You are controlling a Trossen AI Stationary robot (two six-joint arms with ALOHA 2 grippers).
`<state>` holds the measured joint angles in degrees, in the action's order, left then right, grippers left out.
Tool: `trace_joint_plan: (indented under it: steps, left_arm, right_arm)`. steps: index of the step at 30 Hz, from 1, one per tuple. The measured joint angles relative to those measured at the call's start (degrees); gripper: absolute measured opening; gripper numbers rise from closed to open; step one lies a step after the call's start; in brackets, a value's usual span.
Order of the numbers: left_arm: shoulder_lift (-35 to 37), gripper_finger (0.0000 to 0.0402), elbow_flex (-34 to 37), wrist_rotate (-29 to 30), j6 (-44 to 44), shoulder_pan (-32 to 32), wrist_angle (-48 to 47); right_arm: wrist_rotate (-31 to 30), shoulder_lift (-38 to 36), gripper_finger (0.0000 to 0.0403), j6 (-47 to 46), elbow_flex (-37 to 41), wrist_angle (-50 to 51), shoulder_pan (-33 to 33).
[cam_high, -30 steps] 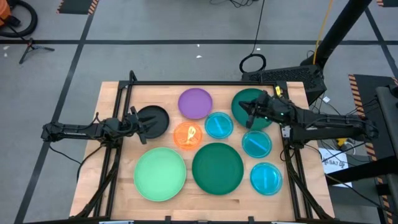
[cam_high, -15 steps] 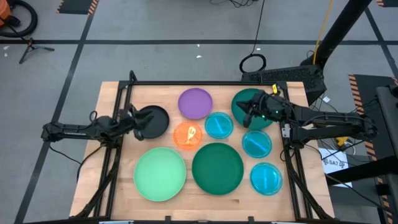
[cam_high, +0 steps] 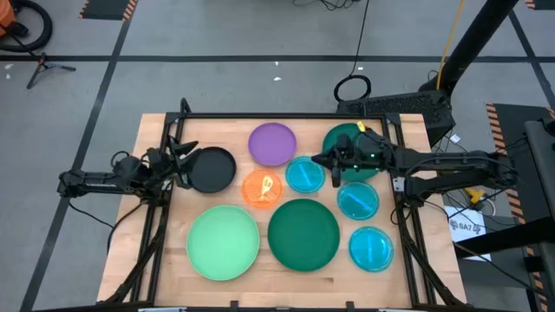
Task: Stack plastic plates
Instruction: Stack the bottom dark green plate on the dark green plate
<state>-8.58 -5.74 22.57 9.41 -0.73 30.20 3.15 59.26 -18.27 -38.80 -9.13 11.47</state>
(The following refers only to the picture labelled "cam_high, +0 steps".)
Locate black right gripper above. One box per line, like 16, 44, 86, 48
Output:
310, 129, 395, 189

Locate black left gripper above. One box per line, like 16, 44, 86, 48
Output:
145, 134, 200, 191

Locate translucent blue plastic plate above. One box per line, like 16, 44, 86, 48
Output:
348, 225, 395, 274
336, 180, 381, 222
284, 155, 327, 195

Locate black plastic plate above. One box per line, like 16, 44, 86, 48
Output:
186, 146, 238, 195

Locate purple plastic plate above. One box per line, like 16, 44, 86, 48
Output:
247, 121, 298, 167

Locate dark green plastic plate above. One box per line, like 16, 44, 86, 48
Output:
322, 122, 383, 184
266, 198, 342, 273

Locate translucent orange plastic plate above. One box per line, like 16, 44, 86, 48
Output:
240, 168, 284, 211

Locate light green plastic plate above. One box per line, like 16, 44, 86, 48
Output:
186, 204, 262, 282

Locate yellow plug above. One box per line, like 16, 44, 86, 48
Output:
463, 186, 486, 205

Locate white paper label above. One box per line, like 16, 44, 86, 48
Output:
444, 205, 493, 263

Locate small floor tripod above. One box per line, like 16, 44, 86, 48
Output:
25, 51, 77, 90

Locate black metal beam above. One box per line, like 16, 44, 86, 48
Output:
454, 215, 555, 260

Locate black slanted pole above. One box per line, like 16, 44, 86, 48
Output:
418, 0, 520, 94

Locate black cart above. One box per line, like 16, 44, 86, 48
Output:
523, 117, 555, 287

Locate orange vacuum cleaner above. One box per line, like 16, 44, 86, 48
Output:
0, 0, 17, 38

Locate black aluminium table frame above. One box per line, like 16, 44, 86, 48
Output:
103, 97, 467, 312

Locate black coiled floor cable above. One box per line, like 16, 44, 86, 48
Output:
332, 0, 373, 103

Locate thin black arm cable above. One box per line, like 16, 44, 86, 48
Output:
68, 199, 147, 255

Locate black tangled cables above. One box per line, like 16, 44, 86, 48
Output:
291, 0, 363, 12

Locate yellow cable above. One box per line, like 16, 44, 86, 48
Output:
435, 0, 467, 91

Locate long black floor cable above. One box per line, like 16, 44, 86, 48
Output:
453, 240, 543, 300

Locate black vacuum hose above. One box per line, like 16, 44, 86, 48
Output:
0, 0, 54, 54

